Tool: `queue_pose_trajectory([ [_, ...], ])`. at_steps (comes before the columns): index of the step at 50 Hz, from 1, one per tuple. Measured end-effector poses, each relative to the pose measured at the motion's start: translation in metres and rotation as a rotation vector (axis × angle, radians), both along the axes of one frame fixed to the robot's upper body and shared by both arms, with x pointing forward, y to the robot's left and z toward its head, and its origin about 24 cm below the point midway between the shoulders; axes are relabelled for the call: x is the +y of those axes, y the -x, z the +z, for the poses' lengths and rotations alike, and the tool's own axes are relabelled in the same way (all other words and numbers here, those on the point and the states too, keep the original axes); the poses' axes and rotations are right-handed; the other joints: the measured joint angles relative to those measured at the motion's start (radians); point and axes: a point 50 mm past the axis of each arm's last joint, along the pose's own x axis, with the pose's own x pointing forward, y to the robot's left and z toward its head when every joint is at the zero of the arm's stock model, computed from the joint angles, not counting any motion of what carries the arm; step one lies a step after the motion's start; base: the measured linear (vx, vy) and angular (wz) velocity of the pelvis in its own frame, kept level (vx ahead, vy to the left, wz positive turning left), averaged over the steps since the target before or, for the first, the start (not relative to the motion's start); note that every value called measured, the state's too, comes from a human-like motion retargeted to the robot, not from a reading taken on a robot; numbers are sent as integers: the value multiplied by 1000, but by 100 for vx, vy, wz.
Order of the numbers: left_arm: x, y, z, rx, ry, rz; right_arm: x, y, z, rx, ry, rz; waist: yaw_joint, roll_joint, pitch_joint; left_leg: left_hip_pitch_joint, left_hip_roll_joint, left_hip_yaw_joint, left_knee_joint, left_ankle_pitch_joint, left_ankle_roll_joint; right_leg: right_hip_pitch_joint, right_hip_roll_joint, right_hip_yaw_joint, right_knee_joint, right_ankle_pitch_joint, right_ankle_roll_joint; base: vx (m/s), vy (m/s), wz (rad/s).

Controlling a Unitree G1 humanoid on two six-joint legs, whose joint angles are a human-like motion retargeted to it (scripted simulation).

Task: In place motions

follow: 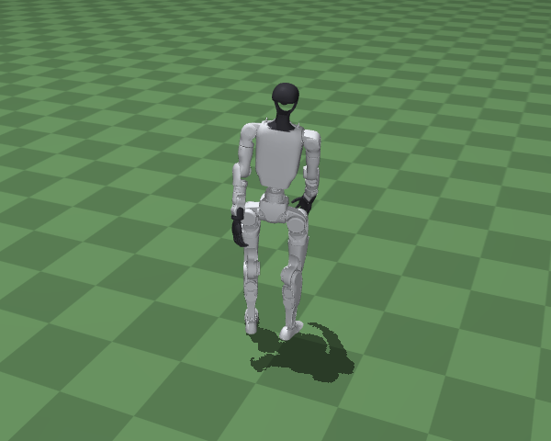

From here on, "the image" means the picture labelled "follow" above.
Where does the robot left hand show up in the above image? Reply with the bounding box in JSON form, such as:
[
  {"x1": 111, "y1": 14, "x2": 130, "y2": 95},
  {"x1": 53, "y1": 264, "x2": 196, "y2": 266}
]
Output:
[{"x1": 231, "y1": 208, "x2": 249, "y2": 247}]

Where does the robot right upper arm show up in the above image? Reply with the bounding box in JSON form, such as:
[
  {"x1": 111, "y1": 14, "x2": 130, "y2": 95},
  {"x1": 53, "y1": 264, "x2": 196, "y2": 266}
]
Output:
[{"x1": 302, "y1": 130, "x2": 321, "y2": 180}]

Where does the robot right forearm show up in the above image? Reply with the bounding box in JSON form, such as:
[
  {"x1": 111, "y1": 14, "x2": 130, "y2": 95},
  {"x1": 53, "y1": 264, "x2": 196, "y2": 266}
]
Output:
[{"x1": 303, "y1": 167, "x2": 320, "y2": 202}]

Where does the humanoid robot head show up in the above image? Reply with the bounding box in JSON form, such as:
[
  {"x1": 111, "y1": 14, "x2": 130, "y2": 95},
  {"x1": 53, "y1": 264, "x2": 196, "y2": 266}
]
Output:
[{"x1": 267, "y1": 83, "x2": 299, "y2": 132}]

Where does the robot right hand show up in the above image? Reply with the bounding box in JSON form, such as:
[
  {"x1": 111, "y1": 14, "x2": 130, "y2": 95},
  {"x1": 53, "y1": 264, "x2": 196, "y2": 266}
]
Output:
[{"x1": 291, "y1": 192, "x2": 316, "y2": 215}]

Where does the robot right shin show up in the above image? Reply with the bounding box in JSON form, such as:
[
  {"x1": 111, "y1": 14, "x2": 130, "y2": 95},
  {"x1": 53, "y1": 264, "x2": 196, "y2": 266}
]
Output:
[{"x1": 282, "y1": 270, "x2": 303, "y2": 329}]

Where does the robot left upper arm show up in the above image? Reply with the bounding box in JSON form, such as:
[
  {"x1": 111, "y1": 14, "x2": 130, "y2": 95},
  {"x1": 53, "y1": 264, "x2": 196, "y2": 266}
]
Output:
[{"x1": 236, "y1": 123, "x2": 261, "y2": 178}]

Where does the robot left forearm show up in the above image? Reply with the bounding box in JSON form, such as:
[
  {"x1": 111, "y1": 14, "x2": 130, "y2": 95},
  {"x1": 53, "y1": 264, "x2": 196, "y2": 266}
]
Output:
[{"x1": 231, "y1": 164, "x2": 248, "y2": 216}]

